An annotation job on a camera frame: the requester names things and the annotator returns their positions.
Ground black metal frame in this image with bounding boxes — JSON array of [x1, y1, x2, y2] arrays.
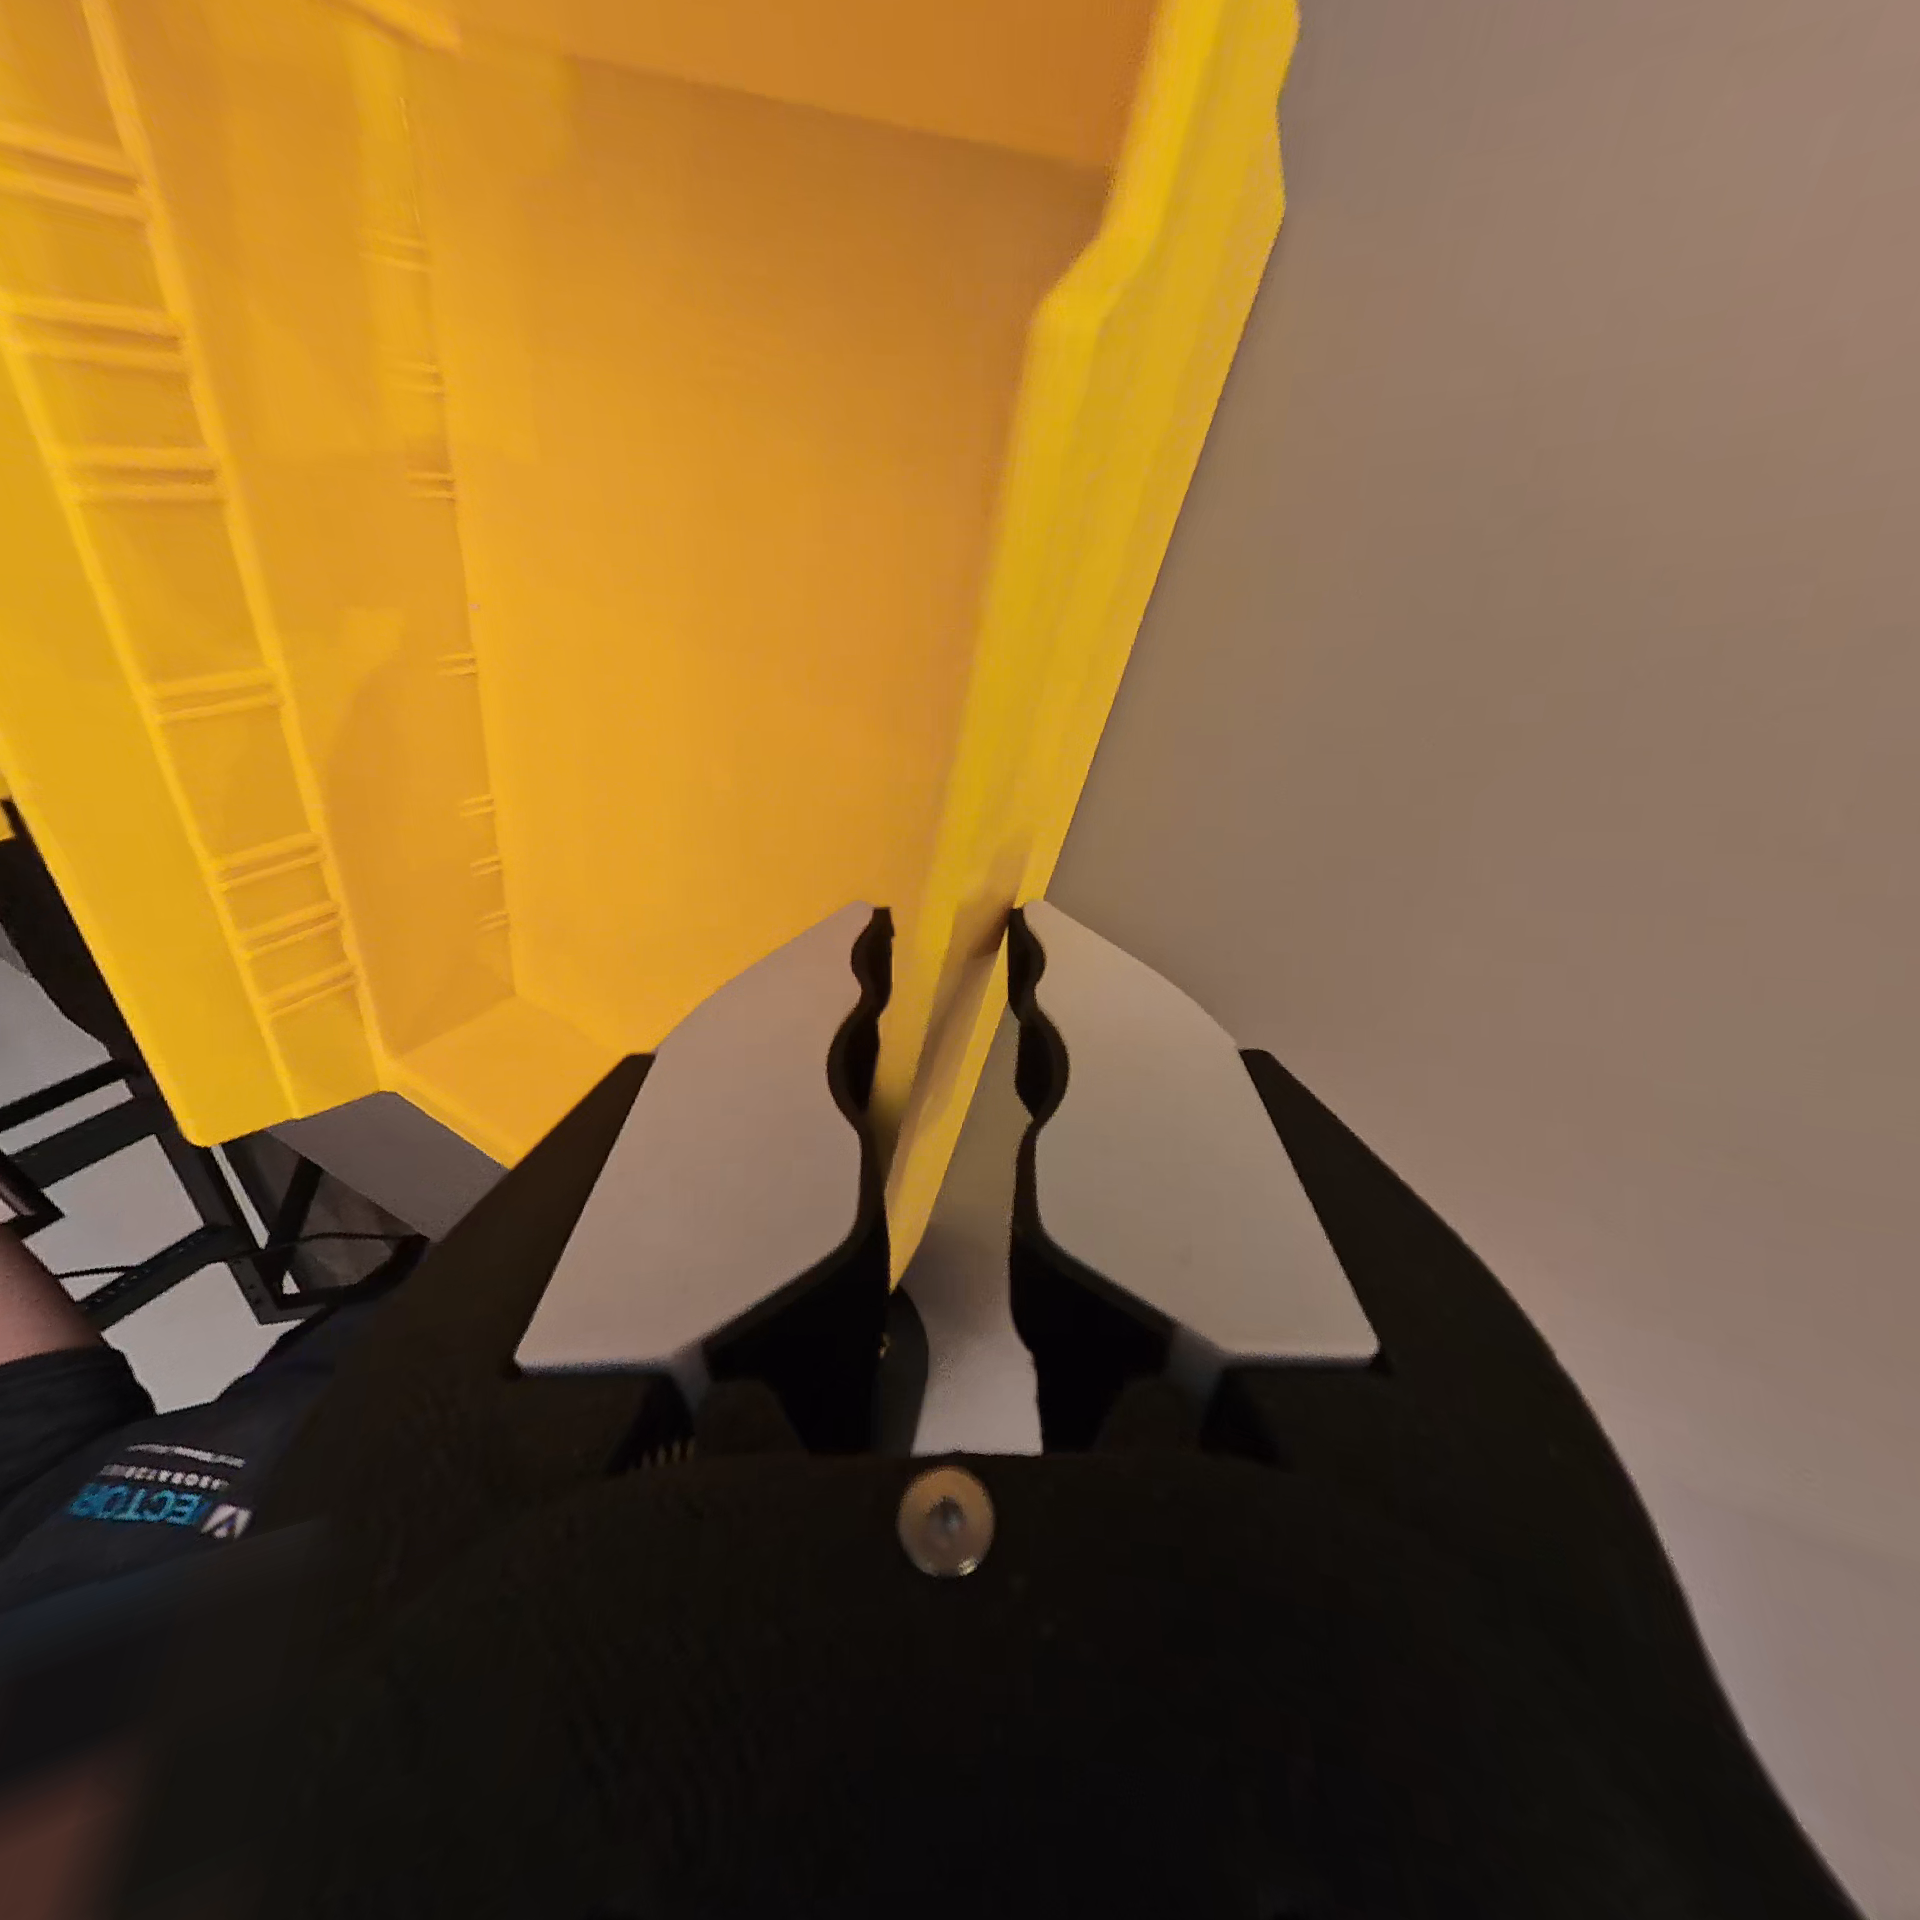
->
[[0, 801, 429, 1327]]

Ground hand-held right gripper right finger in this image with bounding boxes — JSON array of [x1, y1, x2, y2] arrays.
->
[[1006, 900, 1382, 1454]]

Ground person's left forearm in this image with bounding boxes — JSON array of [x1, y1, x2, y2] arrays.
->
[[0, 1222, 115, 1407]]

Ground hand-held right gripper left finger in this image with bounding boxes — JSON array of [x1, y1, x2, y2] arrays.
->
[[514, 903, 895, 1454]]

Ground yellow plastic bin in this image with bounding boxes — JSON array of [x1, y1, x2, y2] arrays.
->
[[0, 0, 1306, 1290]]

